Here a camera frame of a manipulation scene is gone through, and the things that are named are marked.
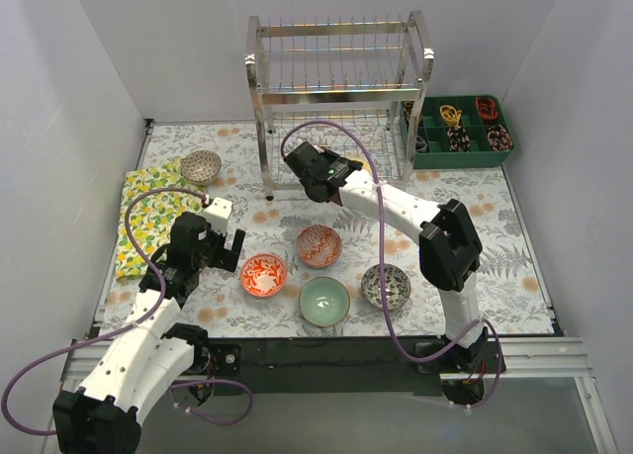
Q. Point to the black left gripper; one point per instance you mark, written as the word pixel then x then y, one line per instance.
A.
pixel 229 251

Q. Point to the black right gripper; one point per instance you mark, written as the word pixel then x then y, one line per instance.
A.
pixel 295 155

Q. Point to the small purple patterned bowl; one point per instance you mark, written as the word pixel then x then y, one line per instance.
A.
pixel 201 167

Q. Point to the black leaf patterned bowl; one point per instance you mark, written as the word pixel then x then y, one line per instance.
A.
pixel 397 289

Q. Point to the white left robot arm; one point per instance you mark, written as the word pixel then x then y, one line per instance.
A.
pixel 106 412

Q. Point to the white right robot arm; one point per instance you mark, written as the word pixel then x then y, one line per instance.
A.
pixel 449 248

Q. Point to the stainless steel dish rack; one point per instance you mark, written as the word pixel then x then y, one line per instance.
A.
pixel 370 75

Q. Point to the orange floral patterned bowl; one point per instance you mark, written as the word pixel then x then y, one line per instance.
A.
pixel 263 275

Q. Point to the orange geometric patterned bowl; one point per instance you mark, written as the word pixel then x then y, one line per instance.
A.
pixel 319 246

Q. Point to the floral patterned table mat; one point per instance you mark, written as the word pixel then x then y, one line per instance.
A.
pixel 507 289

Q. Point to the lemon print cloth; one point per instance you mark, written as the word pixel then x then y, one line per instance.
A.
pixel 148 210

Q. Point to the mint green bowl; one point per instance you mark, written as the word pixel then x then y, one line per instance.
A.
pixel 324 302

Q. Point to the green compartment organizer tray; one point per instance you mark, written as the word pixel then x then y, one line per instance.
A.
pixel 456 132

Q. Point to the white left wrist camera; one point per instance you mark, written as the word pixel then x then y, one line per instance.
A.
pixel 217 214

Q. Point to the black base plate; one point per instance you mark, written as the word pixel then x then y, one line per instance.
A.
pixel 461 371

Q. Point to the aluminium front rail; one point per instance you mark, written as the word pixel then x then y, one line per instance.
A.
pixel 524 357

